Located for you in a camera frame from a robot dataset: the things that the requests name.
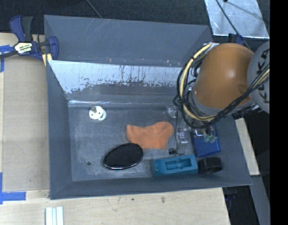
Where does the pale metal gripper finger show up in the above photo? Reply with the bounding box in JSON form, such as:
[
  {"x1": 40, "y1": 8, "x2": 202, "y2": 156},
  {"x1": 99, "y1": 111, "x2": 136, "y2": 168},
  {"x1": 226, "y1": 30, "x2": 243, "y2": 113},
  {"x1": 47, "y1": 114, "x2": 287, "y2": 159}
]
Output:
[
  {"x1": 174, "y1": 127, "x2": 189, "y2": 155},
  {"x1": 166, "y1": 105, "x2": 180, "y2": 120}
]

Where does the blue box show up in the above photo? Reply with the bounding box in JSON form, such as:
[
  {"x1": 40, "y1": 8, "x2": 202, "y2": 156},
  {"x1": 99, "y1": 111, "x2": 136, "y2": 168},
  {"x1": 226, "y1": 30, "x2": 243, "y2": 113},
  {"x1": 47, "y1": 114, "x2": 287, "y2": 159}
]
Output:
[{"x1": 190, "y1": 125, "x2": 222, "y2": 158}]

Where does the teal plastic case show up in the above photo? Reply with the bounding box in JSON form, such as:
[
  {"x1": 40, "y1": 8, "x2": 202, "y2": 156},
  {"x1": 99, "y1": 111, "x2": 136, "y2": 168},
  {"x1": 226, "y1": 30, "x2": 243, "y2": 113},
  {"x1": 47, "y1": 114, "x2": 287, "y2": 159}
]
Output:
[{"x1": 151, "y1": 154, "x2": 199, "y2": 178}]

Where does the orange cloth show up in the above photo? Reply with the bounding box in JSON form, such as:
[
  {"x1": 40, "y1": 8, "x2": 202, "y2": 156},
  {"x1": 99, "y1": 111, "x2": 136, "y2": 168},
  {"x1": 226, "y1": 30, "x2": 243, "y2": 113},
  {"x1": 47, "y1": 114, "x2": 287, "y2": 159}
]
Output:
[{"x1": 126, "y1": 121, "x2": 175, "y2": 150}]

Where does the black tape roll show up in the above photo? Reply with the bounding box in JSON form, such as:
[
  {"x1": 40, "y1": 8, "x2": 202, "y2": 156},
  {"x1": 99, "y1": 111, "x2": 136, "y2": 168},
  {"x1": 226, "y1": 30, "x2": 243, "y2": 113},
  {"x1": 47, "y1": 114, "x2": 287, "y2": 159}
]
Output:
[{"x1": 197, "y1": 157, "x2": 223, "y2": 175}]

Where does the black oval mesh dish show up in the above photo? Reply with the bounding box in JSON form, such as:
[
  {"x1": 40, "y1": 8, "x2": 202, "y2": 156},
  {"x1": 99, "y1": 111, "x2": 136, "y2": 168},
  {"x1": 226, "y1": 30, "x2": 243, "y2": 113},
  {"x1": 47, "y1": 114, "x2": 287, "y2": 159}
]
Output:
[{"x1": 103, "y1": 142, "x2": 144, "y2": 171}]

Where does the white pacifier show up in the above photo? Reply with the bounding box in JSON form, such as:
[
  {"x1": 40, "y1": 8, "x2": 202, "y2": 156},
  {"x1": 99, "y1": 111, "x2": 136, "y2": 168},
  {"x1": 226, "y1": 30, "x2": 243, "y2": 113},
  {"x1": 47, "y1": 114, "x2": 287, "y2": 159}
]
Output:
[{"x1": 88, "y1": 105, "x2": 107, "y2": 121}]

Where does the grey metal bin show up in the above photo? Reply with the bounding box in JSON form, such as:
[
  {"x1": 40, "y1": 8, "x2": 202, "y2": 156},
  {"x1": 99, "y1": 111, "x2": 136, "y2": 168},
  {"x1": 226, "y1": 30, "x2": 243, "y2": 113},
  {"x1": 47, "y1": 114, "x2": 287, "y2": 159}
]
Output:
[{"x1": 43, "y1": 15, "x2": 253, "y2": 200}]

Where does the black cylinder on white bracket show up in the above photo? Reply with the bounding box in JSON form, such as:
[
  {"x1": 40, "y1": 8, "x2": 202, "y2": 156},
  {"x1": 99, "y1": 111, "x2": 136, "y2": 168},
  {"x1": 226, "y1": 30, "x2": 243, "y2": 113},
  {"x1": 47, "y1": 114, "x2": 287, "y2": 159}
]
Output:
[{"x1": 231, "y1": 104, "x2": 262, "y2": 120}]

